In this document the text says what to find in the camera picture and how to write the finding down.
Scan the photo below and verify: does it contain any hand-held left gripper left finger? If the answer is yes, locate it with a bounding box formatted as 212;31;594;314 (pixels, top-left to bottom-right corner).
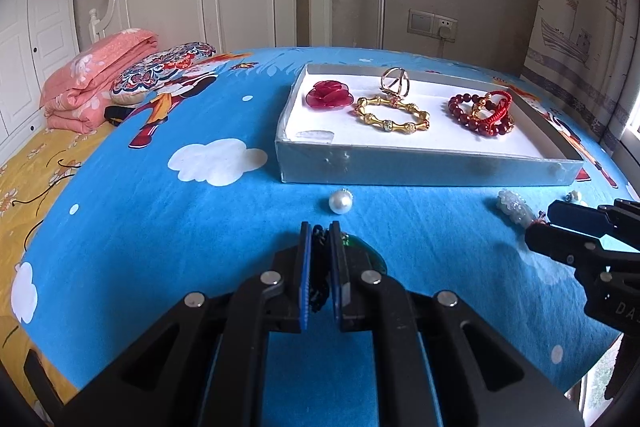
22;221;316;427

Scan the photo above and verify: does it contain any white crystal pendant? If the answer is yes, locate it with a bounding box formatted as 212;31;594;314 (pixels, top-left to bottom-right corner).
496;188;543;228

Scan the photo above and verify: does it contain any black flower brooch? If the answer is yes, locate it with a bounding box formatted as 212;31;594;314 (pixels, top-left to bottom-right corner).
309;227;333;313

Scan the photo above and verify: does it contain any grey shallow box tray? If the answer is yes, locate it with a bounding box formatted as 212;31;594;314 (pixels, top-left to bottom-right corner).
275;63;585;186

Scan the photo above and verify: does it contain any wall socket with plug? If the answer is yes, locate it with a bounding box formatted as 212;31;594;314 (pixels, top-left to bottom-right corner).
434;17;458;44

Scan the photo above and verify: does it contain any ship print curtain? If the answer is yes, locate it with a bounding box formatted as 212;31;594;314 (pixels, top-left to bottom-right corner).
520;0;640;148

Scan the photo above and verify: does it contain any patterned round cushion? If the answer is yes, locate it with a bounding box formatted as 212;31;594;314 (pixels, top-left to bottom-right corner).
109;42;218;106

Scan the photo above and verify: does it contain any blue cartoon tablecloth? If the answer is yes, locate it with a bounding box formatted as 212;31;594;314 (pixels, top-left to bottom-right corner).
10;46;636;427

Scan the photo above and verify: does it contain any large pearl earring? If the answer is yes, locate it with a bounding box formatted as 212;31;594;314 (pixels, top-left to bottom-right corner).
327;188;355;214

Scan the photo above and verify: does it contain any gold scarf ring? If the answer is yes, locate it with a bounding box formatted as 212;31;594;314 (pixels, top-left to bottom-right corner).
379;67;412;100

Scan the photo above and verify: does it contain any yellow floral bedsheet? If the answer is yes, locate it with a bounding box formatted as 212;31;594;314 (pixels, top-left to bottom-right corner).
0;122;116;408

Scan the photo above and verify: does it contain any red rose brooch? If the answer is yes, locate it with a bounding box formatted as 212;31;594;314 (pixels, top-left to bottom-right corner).
306;79;355;110

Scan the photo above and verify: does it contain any wall light switch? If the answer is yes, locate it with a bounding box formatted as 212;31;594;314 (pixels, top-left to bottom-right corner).
408;9;437;35

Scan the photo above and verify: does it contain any pink folded quilt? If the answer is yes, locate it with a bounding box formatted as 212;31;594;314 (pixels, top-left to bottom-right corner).
40;28;160;134

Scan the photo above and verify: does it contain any black cord necklace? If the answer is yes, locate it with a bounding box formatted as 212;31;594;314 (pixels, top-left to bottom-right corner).
10;157;83;210

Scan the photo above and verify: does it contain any black yellow strap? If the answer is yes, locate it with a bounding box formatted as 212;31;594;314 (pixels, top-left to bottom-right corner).
104;105;132;126

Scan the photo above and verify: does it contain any red bead bracelet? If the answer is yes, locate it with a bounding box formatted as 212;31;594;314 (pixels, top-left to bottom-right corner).
447;93;516;138

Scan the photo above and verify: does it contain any grey window sill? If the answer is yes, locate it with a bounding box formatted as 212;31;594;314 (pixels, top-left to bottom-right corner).
600;127;640;202

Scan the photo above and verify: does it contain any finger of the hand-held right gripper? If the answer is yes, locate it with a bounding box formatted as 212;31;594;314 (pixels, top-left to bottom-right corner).
546;199;640;252
525;222;617;279

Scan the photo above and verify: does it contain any gold bamboo bracelet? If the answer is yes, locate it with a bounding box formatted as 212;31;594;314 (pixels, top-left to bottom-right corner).
354;94;431;134

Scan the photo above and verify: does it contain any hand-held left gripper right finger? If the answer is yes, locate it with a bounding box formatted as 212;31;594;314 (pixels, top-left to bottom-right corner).
330;220;587;427

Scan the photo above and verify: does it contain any green jade pendant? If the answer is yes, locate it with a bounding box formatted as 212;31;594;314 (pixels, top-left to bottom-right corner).
345;234;388;278

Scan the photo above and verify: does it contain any white wardrobe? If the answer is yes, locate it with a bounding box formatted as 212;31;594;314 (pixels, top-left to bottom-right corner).
0;0;81;148

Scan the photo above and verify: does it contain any red braided string bracelet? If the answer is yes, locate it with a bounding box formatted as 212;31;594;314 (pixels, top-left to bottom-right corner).
470;91;516;128

